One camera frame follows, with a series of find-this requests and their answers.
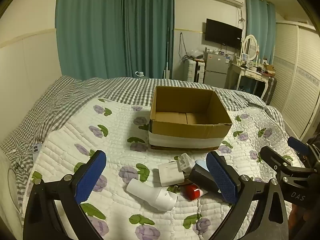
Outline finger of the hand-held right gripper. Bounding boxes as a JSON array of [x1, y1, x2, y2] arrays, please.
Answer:
[[287, 136, 312, 156], [259, 145, 317, 181]]

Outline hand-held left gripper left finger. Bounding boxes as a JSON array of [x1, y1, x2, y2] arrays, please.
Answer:
[[23, 150, 107, 240]]

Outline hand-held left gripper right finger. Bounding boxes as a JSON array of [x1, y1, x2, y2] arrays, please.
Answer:
[[206, 151, 290, 240]]

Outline black case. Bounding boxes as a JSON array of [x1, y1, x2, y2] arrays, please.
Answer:
[[188, 164, 222, 195]]

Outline red and white tube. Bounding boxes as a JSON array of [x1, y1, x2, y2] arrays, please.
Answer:
[[183, 183, 209, 201]]

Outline small white plug adapter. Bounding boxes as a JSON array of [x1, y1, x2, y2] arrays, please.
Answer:
[[177, 153, 195, 173]]

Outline white square charger box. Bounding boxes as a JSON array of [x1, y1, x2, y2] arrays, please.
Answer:
[[157, 160, 186, 187]]

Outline white plastic bottle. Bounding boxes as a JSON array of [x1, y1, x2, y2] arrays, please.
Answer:
[[126, 180, 179, 212]]

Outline brown cardboard box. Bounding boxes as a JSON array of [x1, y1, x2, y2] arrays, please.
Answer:
[[149, 85, 233, 151]]

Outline light blue flat item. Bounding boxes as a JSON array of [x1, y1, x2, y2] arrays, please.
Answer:
[[194, 159, 209, 172]]

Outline white floral quilt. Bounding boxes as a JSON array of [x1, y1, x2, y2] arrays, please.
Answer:
[[24, 97, 304, 240]]

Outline white louvred wardrobe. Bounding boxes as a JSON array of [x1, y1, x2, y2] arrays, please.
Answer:
[[269, 20, 320, 141]]

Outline grey checked bed sheet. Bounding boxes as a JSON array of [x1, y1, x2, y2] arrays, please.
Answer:
[[0, 75, 286, 201]]

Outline white dressing table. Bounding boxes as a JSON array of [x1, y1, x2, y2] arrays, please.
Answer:
[[226, 62, 276, 99]]

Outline white oval mirror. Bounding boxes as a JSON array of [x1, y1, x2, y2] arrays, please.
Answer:
[[242, 34, 258, 62]]

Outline silver fridge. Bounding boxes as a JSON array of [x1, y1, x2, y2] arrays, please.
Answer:
[[203, 51, 232, 89]]

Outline narrow teal curtain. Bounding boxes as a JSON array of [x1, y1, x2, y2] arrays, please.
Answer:
[[245, 0, 277, 66]]

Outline white mop pole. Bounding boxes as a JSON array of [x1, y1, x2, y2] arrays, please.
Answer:
[[163, 27, 172, 79]]

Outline wide teal curtain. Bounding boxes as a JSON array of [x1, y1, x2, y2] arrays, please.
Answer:
[[55, 0, 175, 81]]

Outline black wall television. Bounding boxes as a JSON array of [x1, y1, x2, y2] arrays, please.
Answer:
[[205, 18, 243, 49]]

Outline hanging wall cables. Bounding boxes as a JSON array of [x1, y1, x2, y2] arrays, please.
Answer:
[[178, 32, 191, 61]]

